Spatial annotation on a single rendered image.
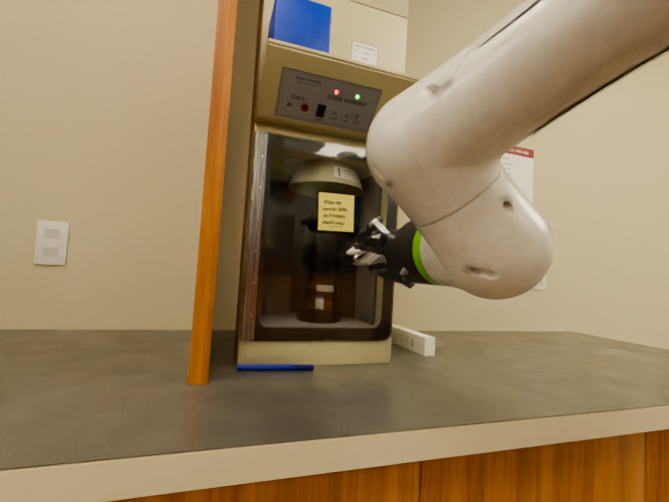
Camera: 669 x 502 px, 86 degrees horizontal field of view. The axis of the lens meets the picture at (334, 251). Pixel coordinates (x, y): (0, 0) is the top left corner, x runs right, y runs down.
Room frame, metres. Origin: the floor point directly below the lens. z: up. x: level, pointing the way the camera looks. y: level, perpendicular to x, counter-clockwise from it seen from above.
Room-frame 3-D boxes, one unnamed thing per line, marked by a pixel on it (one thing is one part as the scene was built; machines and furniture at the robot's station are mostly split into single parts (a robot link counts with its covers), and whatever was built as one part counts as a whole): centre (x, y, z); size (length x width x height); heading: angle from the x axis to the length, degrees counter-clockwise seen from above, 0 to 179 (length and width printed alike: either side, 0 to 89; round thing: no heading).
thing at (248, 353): (0.85, 0.06, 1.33); 0.32 x 0.25 x 0.77; 109
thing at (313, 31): (0.64, 0.09, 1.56); 0.10 x 0.10 x 0.09; 19
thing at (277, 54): (0.68, 0.00, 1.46); 0.32 x 0.12 x 0.10; 109
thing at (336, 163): (0.72, 0.01, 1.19); 0.30 x 0.01 x 0.40; 108
